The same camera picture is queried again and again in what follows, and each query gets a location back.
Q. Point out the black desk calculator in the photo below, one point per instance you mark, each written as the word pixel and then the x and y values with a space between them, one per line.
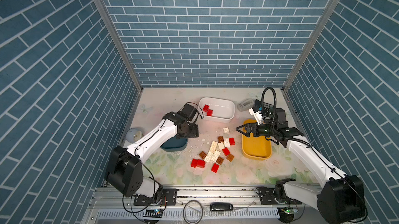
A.
pixel 263 105

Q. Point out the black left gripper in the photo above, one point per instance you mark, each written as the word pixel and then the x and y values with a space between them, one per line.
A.
pixel 195 131

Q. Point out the yellow plastic bin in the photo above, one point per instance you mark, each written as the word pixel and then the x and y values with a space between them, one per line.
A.
pixel 256 148

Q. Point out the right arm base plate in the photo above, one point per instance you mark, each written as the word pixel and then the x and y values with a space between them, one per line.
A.
pixel 266 195

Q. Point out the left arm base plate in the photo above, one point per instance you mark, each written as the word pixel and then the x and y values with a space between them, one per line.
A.
pixel 168 197

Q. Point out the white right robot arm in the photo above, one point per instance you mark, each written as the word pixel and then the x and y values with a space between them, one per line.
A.
pixel 339 198

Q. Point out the small round alarm clock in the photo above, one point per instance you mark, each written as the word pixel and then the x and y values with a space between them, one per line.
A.
pixel 133 135

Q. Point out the black remote on rail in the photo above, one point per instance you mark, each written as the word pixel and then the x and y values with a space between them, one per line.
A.
pixel 221 207

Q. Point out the dark teal plastic bin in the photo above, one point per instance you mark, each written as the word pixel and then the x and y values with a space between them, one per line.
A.
pixel 175 144

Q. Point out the white rounded lego brick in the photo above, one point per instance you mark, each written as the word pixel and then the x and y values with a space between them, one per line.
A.
pixel 226 142

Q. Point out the grey tape dispenser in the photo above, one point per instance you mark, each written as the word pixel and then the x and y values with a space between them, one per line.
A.
pixel 245 105

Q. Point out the brown lego plate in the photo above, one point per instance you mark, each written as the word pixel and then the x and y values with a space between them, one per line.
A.
pixel 203 155

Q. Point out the brown lego brick low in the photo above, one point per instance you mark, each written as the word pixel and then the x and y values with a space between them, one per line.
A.
pixel 219 160

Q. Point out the red lego brick pair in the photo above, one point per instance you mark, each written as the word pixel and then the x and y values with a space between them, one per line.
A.
pixel 198 163

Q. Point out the cream long lego brick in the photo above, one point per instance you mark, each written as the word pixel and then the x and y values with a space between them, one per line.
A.
pixel 213 147

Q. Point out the red lego brick front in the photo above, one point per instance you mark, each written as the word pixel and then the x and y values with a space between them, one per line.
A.
pixel 215 167

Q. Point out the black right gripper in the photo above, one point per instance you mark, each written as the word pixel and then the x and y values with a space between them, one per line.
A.
pixel 249 129

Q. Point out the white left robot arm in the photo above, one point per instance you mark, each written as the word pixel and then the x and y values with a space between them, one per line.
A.
pixel 125 165

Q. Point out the cream lego plate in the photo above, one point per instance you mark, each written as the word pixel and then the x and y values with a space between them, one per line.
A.
pixel 208 157

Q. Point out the brown lego brick right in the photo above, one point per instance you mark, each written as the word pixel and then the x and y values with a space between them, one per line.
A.
pixel 230 157

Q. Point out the white plastic bin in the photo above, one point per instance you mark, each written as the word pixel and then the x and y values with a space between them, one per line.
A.
pixel 223 110

